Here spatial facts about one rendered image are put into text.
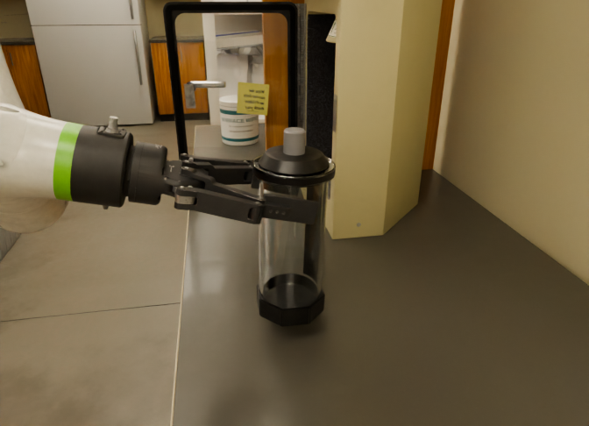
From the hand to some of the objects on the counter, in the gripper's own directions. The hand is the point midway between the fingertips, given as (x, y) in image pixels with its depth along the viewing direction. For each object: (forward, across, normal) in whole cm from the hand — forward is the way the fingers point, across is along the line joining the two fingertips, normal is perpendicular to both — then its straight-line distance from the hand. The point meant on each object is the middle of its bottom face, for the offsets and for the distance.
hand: (289, 195), depth 61 cm
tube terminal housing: (+30, +40, +15) cm, 53 cm away
